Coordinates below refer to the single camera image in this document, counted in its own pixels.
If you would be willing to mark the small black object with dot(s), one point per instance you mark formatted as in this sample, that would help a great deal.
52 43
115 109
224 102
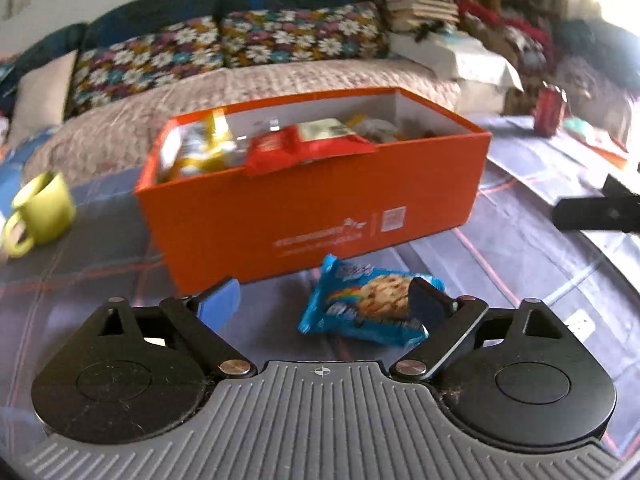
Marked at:
425 34

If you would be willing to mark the checked blue tablecloth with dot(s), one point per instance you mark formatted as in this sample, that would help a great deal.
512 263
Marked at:
75 285

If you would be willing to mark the blue striped cloth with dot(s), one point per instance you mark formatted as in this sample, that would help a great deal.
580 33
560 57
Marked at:
7 172

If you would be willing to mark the yellow-green mug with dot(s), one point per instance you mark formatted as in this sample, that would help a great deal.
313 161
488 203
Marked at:
47 210

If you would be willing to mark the yellow chips bag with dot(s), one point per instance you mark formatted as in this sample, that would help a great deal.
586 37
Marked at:
215 145

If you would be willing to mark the white cloth covered box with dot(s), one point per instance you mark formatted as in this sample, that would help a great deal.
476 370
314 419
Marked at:
460 57

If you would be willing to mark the orange cardboard box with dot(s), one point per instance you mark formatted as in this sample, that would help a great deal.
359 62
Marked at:
300 215

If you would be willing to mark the stack of books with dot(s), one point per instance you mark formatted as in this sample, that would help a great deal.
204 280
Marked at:
425 12

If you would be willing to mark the plain beige pillow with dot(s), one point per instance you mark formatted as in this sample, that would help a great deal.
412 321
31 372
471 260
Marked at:
45 95

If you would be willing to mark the floral cushion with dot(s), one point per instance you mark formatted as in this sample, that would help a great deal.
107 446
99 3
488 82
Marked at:
305 35
150 60

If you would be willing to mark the blue cookie packet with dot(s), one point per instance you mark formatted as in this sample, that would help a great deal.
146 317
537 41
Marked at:
365 300

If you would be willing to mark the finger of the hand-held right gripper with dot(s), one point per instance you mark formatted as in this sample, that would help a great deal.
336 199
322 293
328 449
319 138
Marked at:
600 212

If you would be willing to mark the red cracker packet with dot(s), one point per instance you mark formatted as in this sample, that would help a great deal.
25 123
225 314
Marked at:
300 152

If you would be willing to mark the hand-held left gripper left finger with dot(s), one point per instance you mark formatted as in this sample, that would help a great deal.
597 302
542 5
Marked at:
220 302

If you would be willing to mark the red soda can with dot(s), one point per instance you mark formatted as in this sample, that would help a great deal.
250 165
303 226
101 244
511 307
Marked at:
549 110

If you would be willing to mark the beige quilted sofa cover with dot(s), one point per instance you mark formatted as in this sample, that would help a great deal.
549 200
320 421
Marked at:
150 105

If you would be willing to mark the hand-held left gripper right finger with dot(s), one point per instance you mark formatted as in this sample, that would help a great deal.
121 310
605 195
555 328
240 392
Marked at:
430 305

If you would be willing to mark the teal tissue pack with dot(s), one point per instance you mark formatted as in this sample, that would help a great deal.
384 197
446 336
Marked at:
580 127

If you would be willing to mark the small white card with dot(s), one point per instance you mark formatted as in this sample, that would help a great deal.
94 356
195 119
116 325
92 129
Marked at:
580 324

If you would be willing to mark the red blanket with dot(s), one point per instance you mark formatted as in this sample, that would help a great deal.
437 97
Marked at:
525 25

